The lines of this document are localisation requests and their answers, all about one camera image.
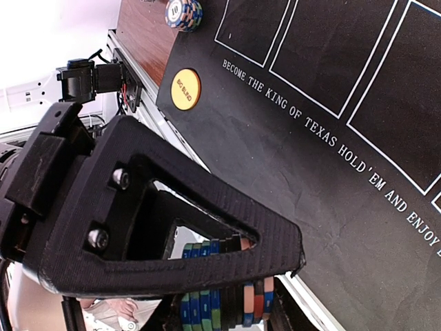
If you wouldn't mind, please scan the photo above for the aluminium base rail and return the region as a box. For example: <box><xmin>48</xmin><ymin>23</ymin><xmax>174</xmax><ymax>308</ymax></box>
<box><xmin>107</xmin><ymin>30</ymin><xmax>344</xmax><ymax>331</ymax></box>

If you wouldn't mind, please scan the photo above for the mixed colour chip stack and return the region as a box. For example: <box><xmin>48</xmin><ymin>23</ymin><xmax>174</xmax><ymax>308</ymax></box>
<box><xmin>180</xmin><ymin>234</ymin><xmax>274</xmax><ymax>330</ymax></box>

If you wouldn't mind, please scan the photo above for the black poker cloth mat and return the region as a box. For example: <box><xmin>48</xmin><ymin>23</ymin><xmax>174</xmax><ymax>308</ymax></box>
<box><xmin>157</xmin><ymin>1</ymin><xmax>440</xmax><ymax>330</ymax></box>

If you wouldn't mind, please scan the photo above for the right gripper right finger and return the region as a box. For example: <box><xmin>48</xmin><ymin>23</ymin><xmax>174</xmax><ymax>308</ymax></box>
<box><xmin>269</xmin><ymin>285</ymin><xmax>303</xmax><ymax>331</ymax></box>

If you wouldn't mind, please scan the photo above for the blue white chip stack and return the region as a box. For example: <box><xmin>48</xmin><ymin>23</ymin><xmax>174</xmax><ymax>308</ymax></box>
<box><xmin>165</xmin><ymin>0</ymin><xmax>203</xmax><ymax>32</ymax></box>

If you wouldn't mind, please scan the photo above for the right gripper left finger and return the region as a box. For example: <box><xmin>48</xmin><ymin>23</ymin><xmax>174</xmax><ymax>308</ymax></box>
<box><xmin>22</xmin><ymin>117</ymin><xmax>304</xmax><ymax>298</ymax></box>

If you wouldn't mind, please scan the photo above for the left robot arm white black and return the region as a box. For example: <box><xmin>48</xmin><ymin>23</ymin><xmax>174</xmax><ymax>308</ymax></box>
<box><xmin>57</xmin><ymin>48</ymin><xmax>142</xmax><ymax>112</ymax></box>

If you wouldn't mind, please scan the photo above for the orange big blind button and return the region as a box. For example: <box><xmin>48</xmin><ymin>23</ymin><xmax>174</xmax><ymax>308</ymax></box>
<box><xmin>170</xmin><ymin>69</ymin><xmax>201</xmax><ymax>111</ymax></box>

